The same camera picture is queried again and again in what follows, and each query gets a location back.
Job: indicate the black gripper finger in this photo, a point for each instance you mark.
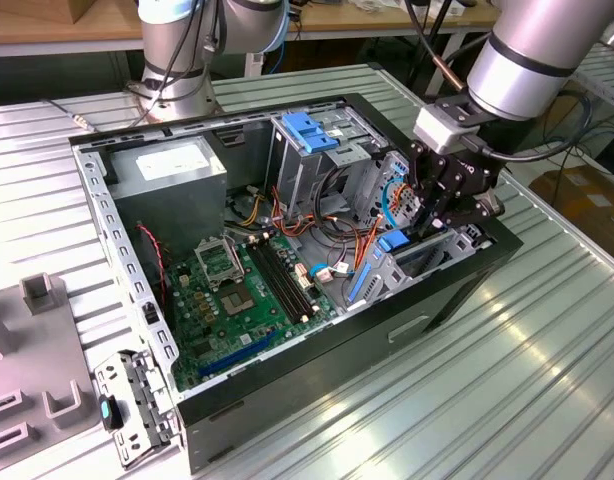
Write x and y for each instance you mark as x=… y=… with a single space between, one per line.
x=416 y=160
x=467 y=210

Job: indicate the hard disk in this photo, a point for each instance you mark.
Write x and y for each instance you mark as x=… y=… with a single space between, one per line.
x=394 y=241

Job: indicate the silver disk bay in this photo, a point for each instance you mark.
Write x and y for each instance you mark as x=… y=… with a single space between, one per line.
x=389 y=282

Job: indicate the black tripod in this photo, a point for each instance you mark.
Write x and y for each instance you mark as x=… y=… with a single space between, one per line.
x=418 y=80

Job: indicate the silver optical drive cage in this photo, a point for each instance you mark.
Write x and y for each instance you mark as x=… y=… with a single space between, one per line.
x=297 y=175

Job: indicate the brown cardboard box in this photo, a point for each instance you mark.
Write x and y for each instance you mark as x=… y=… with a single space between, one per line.
x=587 y=205

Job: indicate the black RAM slot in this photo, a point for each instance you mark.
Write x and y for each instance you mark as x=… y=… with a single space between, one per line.
x=280 y=280
x=287 y=280
x=272 y=280
x=295 y=280

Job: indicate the black open PC case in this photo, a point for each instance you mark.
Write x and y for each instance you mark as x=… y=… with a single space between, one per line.
x=337 y=360

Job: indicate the CPU socket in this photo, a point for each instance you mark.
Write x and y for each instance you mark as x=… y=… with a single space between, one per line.
x=236 y=300

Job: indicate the green motherboard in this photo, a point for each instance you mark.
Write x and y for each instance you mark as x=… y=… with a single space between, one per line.
x=247 y=325

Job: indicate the grey power supply unit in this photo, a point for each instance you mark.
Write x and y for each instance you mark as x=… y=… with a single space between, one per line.
x=172 y=200

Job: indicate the blue expansion slot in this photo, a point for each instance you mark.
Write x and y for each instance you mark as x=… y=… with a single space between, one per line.
x=237 y=356

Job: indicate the silver slot cover latch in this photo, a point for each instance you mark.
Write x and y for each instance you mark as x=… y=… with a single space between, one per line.
x=109 y=380

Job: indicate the black blue latch knob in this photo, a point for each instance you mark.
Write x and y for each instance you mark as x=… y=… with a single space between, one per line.
x=105 y=411

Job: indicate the grey parts rack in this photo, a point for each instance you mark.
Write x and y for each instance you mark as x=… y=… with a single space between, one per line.
x=42 y=350

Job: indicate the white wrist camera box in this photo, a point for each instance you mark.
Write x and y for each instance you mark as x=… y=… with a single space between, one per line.
x=437 y=130

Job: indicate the blue plastic drive bracket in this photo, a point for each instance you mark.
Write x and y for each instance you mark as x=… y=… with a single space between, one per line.
x=307 y=132

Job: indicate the wooden desk white frame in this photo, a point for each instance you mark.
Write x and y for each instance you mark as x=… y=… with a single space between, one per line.
x=37 y=30
x=337 y=22

